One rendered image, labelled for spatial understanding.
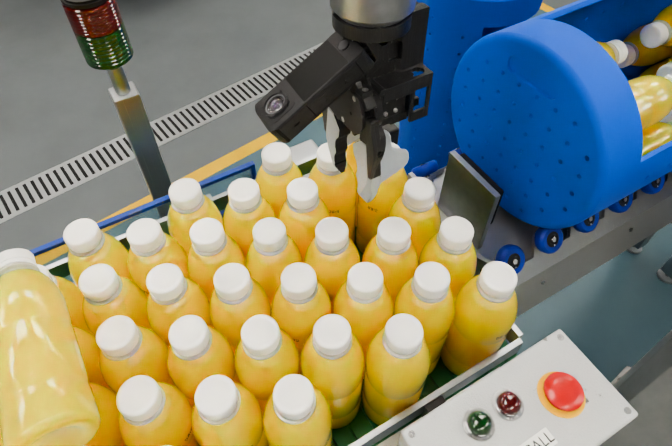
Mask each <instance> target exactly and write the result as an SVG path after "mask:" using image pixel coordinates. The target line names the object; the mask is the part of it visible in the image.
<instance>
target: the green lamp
mask: <svg viewBox="0 0 672 446"><path fill-rule="evenodd" d="M467 426H468V429H469V430H470V431H471V433H473V434H474V435H476V436H480V437H483V436H486V435H488V434H489V432H490V431H491V429H492V421H491V418H490V416H489V415H488V414H487V413H486V412H484V411H481V410H476V411H473V412H471V413H470V414H469V416H468V418H467Z"/></svg>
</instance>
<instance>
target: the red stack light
mask: <svg viewBox="0 0 672 446"><path fill-rule="evenodd" d="M61 4H62V3H61ZM62 7H63V9H64V11H65V14H66V16H67V18H68V21H69V23H70V25H71V28H72V30H73V32H74V33H75V34H76V35H78V36H81V37H84V38H99V37H103V36H107V35H109V34H111V33H113V32H115V31H116V30H117V29H119V27H120V26H121V25H122V22H123V19H122V16H121V13H120V10H119V7H118V4H117V1H116V0H107V1H106V2H105V3H103V4H101V5H99V6H97V7H94V8H89V9H73V8H70V7H67V6H65V5H63V4H62Z"/></svg>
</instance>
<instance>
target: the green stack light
mask: <svg viewBox="0 0 672 446"><path fill-rule="evenodd" d="M74 35H75V37H76V39H77V42H78V44H79V46H80V49H81V51H82V54H83V56H84V58H85V61H86V63H87V64H88V65H89V66H90V67H92V68H94V69H98V70H111V69H116V68H119V67H121V66H123V65H125V64H126V63H127V62H129V61H130V59H131V58H132V56H133V53H134V52H133V48H132V45H131V42H130V39H129V36H128V33H127V30H126V27H125V25H124V21H123V22H122V25H121V26H120V27H119V29H117V30H116V31H115V32H113V33H111V34H109V35H107V36H103V37H99V38H84V37H81V36H78V35H76V34H75V33H74Z"/></svg>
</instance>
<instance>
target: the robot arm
mask: <svg viewBox="0 0 672 446"><path fill-rule="evenodd" d="M330 6H331V9H332V26H333V28H334V30H335V32H334V33H333V34H332V35H331V36H330V37H329V38H328V39H327V40H325V41H324V42H323V43H322V44H321V45H320V46H319V47H318V48H317V49H316V50H314V51H313V52H312V53H311V54H310V55H309V56H308V57H307V58H306V59H305V60H303V61H302V62H301V63H300V64H299V65H298V66H297V67H296V68H295V69H294V70H292V71H291V72H290V73H289V74H288V75H287V76H286V77H285V78H284V79H283V80H281V81H280V82H279V83H278V84H277V85H276V86H275V87H274V88H273V89H272V90H270V91H269V92H268V93H267V94H266V95H265V96H264V97H263V98H262V99H261V100H260V101H258V102H257V103H256V104H255V111H256V114H257V115H258V117H259V118H260V120H261V121H262V123H263V124H264V125H265V127H266V128H267V130H268V131H269V132H270V133H271V134H272V135H273V136H275V137H276V138H277V139H278V140H279V141H281V142H283V143H288V142H290V141H291V140H292V139H293V138H294V137H295V136H297V135H298V134H299V133H300V132H301V131H302V130H303V129H304V128H306V127H307V126H308V125H309V124H310V123H311V122H312V121H313V120H314V119H316V118H317V117H318V116H319V115H320V114H321V113H322V115H323V123H324V130H325V131H326V138H327V143H328V148H329V151H330V155H331V159H332V163H333V165H334V166H335V167H336V168H337V170H338V171H339V172H341V173H343V172H345V167H346V150H347V148H348V145H350V144H351V143H353V142H354V141H356V140H357V139H359V138H360V141H358V142H355V143H353V153H354V156H355V159H356V163H357V172H356V177H357V181H358V187H357V192H358V194H359V195H360V196H361V197H362V198H363V199H364V200H365V202H366V203H369V202H371V201H372V200H373V199H374V198H375V196H376V194H377V192H378V188H379V187H380V184H381V183H382V182H383V181H385V180H386V179H388V178H389V177H390V176H392V175H393V174H395V173H396V172H398V171H399V170H400V169H402V168H403V167H404V166H405V165H406V164H407V162H408V160H409V153H408V151H407V150H406V149H401V148H393V147H392V144H391V136H390V133H389V132H388V131H386V130H383V127H382V126H384V125H386V124H390V125H391V124H394V123H396V122H399V121H401V120H404V119H406V118H407V117H408V122H412V121H415V120H417V119H420V118H422V117H425V116H427V115H428V108H429V101H430V94H431V86H432V79H433V71H431V70H430V69H429V68H427V67H426V66H425V65H424V64H423V58H424V50H425V42H426V34H427V26H428V18H429V10H430V7H429V6H428V5H426V4H425V3H422V2H421V3H418V2H417V1H416V0H330ZM414 71H416V72H419V71H422V72H423V73H422V74H419V75H416V76H414V73H412V72H414ZM413 76H414V77H413ZM424 87H427V88H426V95H425V103H424V106H423V107H421V108H418V109H416V110H413V109H414V106H416V105H418V103H419V97H418V96H416V95H415V92H416V90H419V89H422V88H424Z"/></svg>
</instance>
